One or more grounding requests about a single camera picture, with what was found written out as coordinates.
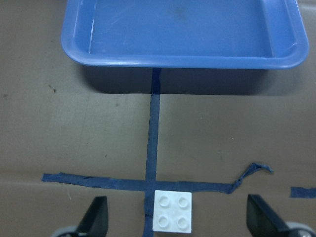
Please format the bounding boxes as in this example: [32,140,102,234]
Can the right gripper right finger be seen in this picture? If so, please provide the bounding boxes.
[246,194,290,237]

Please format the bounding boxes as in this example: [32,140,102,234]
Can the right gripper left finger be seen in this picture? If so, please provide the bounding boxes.
[75,196,108,237]

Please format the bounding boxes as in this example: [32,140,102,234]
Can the blue plastic tray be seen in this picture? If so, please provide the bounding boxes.
[61,0,309,70]

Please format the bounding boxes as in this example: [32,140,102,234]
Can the white building block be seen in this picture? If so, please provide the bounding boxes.
[152,190,192,234]

